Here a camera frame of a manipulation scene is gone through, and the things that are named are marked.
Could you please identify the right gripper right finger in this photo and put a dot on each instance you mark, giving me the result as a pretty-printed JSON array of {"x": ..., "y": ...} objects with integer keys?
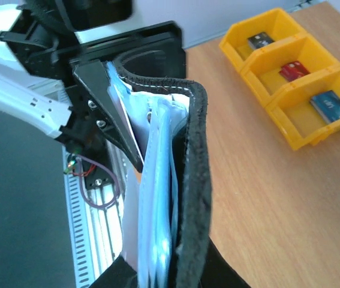
[{"x": 217, "y": 273}]

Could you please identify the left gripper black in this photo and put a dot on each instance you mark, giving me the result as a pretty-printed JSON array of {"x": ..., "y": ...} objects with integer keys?
[{"x": 139, "y": 58}]

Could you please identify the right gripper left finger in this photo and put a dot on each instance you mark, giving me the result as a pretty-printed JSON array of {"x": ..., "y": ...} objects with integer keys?
[{"x": 118, "y": 275}]

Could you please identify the card holder with clear sleeves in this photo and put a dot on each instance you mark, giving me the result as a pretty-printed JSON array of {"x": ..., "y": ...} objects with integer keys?
[{"x": 166, "y": 222}]

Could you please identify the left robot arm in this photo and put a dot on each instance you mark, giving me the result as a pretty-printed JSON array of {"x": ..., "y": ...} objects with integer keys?
[{"x": 31, "y": 33}]

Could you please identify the black credit card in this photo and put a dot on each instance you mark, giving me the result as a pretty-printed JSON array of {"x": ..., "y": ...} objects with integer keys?
[{"x": 259, "y": 40}]

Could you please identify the red credit card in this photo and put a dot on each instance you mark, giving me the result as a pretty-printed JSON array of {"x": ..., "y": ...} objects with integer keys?
[{"x": 293, "y": 70}]

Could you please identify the blue credit card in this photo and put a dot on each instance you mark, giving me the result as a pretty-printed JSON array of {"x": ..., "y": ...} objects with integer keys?
[{"x": 327, "y": 104}]

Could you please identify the left circuit board with LED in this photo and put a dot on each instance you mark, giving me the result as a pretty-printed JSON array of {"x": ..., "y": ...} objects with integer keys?
[{"x": 71, "y": 165}]

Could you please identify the yellow bin left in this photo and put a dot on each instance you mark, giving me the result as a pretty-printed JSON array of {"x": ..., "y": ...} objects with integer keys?
[{"x": 245, "y": 37}]

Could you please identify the yellow bin middle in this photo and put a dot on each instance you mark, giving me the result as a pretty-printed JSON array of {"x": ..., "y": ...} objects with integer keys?
[{"x": 275, "y": 67}]

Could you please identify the yellow bin right of trio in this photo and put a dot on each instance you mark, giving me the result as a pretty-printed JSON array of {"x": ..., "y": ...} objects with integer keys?
[{"x": 308, "y": 111}]

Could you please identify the slotted grey cable duct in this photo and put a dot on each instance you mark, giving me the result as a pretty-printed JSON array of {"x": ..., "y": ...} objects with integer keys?
[{"x": 79, "y": 233}]

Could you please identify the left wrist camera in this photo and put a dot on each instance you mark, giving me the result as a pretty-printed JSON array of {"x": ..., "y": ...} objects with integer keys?
[{"x": 83, "y": 15}]

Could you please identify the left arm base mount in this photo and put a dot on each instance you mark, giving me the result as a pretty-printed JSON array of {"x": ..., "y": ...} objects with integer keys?
[{"x": 98, "y": 177}]

